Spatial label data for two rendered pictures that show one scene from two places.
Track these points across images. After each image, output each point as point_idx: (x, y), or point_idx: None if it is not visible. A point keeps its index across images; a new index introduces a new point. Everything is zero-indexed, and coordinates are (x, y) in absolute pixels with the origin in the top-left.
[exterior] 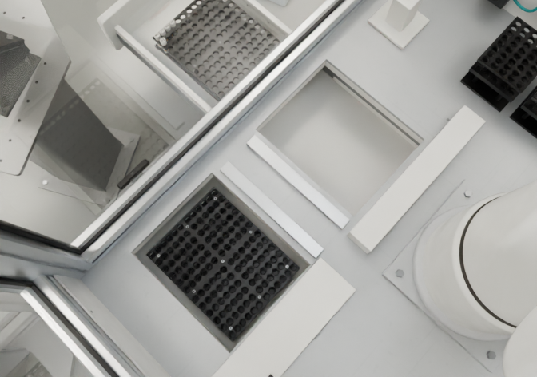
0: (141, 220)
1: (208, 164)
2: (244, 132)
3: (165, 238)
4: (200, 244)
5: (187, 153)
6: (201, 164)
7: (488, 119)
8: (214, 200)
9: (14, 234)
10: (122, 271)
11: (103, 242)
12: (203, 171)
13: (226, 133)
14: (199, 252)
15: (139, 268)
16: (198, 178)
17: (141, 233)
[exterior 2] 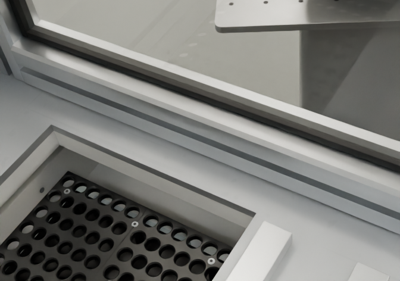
0: (116, 121)
1: (275, 202)
2: (391, 257)
3: (104, 193)
4: (109, 272)
5: (268, 127)
6: (268, 189)
7: None
8: (207, 260)
9: None
10: (13, 123)
11: (47, 56)
12: (253, 196)
13: (362, 207)
14: (78, 262)
15: (18, 146)
16: (233, 191)
17: (90, 128)
